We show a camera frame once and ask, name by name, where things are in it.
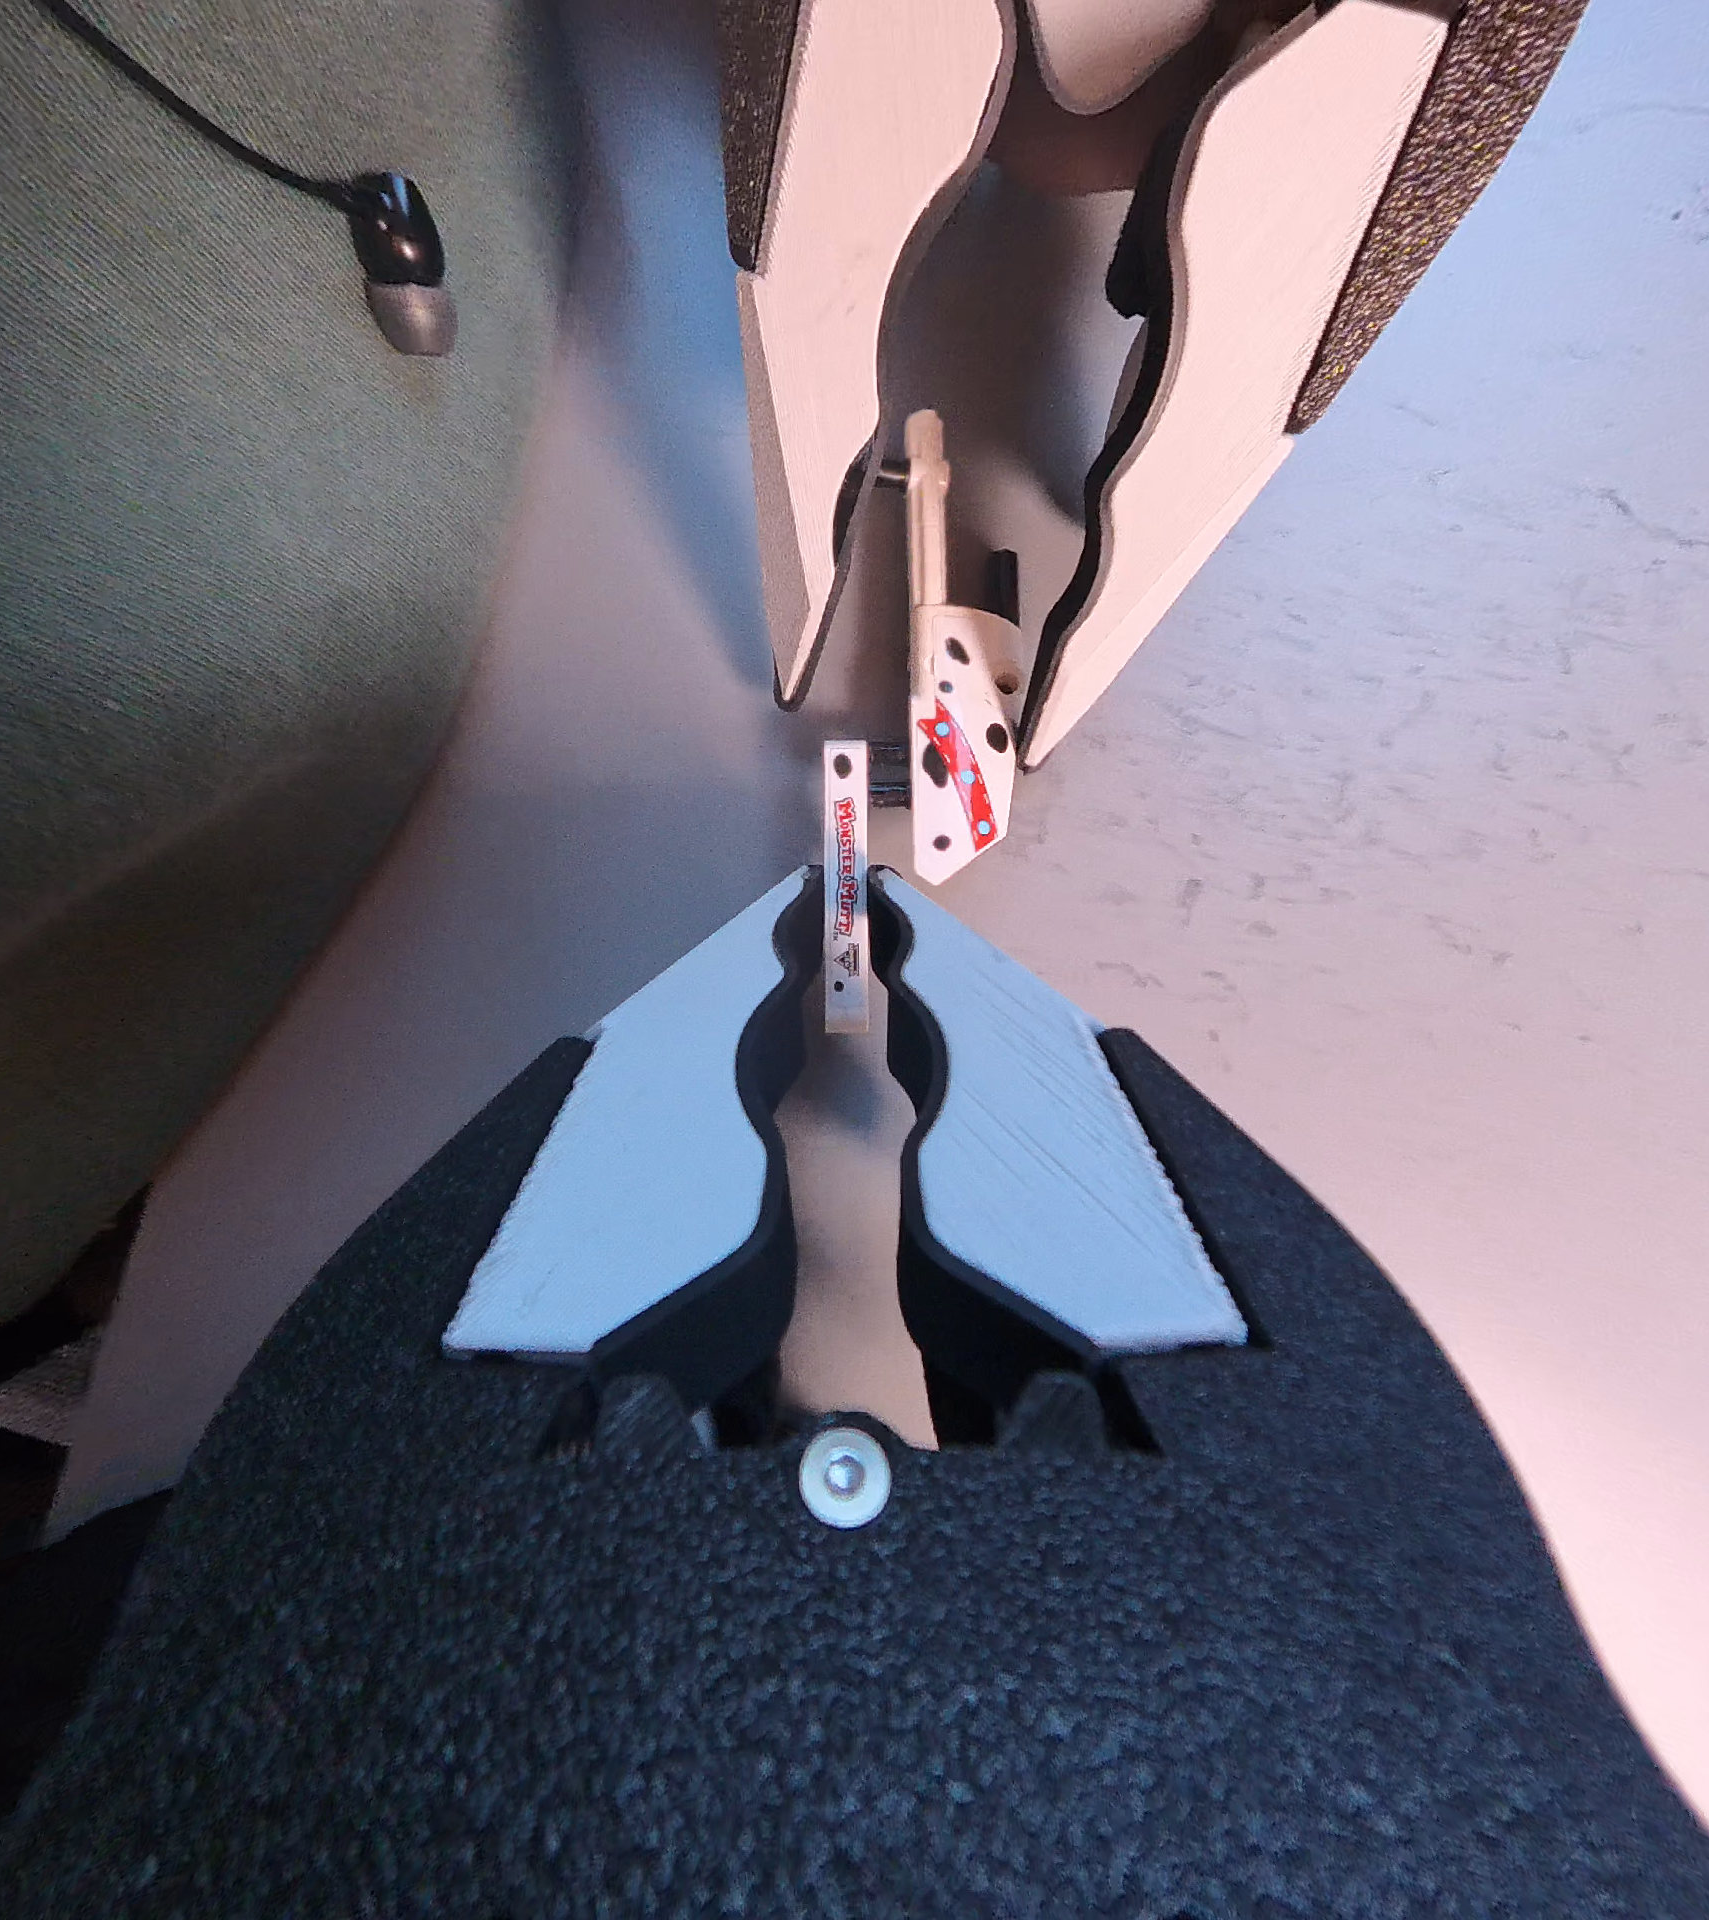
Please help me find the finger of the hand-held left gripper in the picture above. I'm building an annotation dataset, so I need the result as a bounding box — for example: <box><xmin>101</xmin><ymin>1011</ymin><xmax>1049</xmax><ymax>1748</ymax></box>
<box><xmin>736</xmin><ymin>0</ymin><xmax>1021</xmax><ymax>712</ymax></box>
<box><xmin>1017</xmin><ymin>0</ymin><xmax>1458</xmax><ymax>774</ymax></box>

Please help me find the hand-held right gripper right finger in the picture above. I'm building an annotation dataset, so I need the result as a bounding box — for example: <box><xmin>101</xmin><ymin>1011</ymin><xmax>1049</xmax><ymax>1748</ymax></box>
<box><xmin>866</xmin><ymin>871</ymin><xmax>1249</xmax><ymax>1357</ymax></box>

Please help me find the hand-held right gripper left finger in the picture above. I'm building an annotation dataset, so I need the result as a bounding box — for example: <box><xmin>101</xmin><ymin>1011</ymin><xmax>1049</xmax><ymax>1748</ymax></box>
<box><xmin>441</xmin><ymin>864</ymin><xmax>814</xmax><ymax>1362</ymax></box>

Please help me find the white lego beam with sticker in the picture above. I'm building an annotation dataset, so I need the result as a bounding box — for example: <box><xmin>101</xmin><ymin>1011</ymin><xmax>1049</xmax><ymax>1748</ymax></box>
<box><xmin>818</xmin><ymin>737</ymin><xmax>877</xmax><ymax>1041</ymax></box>

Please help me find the white spotted lego assembly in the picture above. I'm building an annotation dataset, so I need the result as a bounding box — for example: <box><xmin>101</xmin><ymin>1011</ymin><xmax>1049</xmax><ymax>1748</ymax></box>
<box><xmin>877</xmin><ymin>408</ymin><xmax>1025</xmax><ymax>888</ymax></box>

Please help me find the person's green shirt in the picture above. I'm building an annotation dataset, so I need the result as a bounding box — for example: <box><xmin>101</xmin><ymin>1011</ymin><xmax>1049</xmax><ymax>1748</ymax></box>
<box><xmin>0</xmin><ymin>0</ymin><xmax>578</xmax><ymax>1368</ymax></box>

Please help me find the black earphone with cable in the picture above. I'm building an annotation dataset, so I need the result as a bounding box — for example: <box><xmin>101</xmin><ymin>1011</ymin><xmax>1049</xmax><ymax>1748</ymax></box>
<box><xmin>39</xmin><ymin>0</ymin><xmax>462</xmax><ymax>361</ymax></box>

